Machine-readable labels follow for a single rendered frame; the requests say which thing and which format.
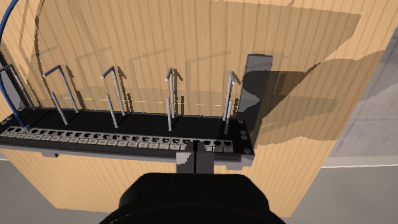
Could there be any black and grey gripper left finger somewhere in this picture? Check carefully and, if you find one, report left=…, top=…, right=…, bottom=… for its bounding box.
left=176, top=141, right=195, bottom=173

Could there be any blue cable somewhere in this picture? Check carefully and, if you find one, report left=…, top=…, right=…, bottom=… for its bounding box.
left=0, top=0, right=22, bottom=121

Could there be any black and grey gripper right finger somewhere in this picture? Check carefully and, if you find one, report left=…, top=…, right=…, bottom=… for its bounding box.
left=195, top=142, right=214, bottom=174

